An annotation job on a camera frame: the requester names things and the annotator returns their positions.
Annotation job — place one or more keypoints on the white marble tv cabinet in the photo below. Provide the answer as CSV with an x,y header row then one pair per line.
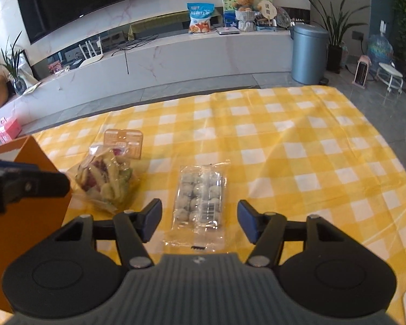
x,y
189,57

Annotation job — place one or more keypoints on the yellow checked tablecloth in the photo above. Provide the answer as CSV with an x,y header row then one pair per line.
x,y
291,142

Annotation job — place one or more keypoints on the clear packet of white balls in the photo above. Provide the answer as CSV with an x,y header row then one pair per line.
x,y
199,189

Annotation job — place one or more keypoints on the black picture frame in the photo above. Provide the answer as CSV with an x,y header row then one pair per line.
x,y
28,66

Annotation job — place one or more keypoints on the orange storage box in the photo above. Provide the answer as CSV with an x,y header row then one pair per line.
x,y
23,237

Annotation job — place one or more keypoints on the small pink printed box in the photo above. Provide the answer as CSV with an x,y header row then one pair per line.
x,y
54,67

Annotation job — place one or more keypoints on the black television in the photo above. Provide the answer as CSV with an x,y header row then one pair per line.
x,y
81,0

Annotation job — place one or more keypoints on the grey blue trash bin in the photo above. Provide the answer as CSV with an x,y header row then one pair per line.
x,y
309,57

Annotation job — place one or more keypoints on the tall plant in black pot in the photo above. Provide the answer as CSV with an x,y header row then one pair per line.
x,y
335,57

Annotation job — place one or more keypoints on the small pink heater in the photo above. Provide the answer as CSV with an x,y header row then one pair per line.
x,y
362,72

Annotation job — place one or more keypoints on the silver laptop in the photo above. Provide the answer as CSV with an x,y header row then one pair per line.
x,y
227,31

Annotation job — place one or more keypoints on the pink gift box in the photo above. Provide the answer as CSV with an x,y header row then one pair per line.
x,y
7,131

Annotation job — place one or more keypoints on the paper booklet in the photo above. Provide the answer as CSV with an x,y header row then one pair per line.
x,y
32,88

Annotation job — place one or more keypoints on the decorative plate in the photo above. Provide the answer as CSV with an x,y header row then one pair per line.
x,y
284,17

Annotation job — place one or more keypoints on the round paper fan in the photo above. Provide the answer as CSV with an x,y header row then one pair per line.
x,y
266,8

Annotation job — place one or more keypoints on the green plant in glass vase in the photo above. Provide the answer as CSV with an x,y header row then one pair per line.
x,y
18,83

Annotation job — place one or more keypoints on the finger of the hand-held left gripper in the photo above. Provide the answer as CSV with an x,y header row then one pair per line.
x,y
6,163
30,184

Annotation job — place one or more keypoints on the dried vegetable chips bag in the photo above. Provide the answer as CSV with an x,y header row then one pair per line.
x,y
105,179

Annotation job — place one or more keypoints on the wall socket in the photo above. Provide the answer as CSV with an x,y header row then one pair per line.
x,y
357,35

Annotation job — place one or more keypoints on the blue snack bag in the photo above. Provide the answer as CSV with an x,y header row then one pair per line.
x,y
200,18

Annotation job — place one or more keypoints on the white round stool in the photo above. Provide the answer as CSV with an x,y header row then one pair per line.
x,y
389,71

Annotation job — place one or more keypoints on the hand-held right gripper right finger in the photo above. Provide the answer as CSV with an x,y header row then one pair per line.
x,y
247,218

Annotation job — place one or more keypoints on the white router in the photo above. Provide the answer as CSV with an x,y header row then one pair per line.
x,y
92,61

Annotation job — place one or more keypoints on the green blue picture board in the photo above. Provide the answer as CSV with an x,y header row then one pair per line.
x,y
228,10

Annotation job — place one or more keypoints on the small black box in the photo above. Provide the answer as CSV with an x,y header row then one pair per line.
x,y
76,64

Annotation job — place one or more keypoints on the brown teddy bear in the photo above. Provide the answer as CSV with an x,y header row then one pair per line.
x,y
244,1

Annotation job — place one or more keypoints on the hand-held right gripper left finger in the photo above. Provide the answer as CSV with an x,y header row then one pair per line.
x,y
153,218

